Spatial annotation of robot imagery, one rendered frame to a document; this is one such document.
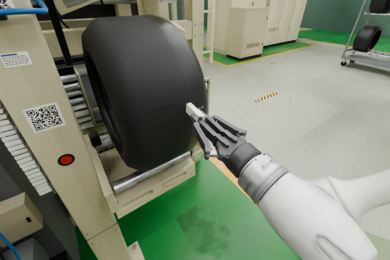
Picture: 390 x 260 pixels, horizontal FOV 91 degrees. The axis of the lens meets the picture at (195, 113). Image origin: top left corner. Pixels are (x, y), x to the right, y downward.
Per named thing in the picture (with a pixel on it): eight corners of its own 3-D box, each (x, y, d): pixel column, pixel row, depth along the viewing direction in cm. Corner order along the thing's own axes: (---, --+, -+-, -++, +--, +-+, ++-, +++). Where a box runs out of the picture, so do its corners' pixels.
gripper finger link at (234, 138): (234, 141, 42) (239, 139, 43) (205, 114, 49) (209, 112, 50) (231, 153, 45) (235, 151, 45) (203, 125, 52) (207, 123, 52)
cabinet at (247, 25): (239, 61, 508) (246, 8, 442) (225, 57, 547) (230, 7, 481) (262, 56, 551) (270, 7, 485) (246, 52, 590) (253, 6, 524)
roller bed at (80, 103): (53, 141, 93) (25, 84, 77) (51, 126, 103) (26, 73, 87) (97, 127, 102) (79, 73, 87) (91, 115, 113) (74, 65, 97)
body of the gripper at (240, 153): (269, 147, 39) (237, 121, 45) (241, 165, 35) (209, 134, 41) (259, 168, 44) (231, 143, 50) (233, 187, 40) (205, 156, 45)
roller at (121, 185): (108, 186, 72) (113, 197, 70) (108, 183, 68) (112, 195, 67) (186, 149, 89) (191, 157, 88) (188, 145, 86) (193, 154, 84)
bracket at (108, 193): (111, 215, 67) (104, 197, 61) (89, 150, 94) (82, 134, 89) (121, 209, 68) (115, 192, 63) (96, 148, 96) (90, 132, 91)
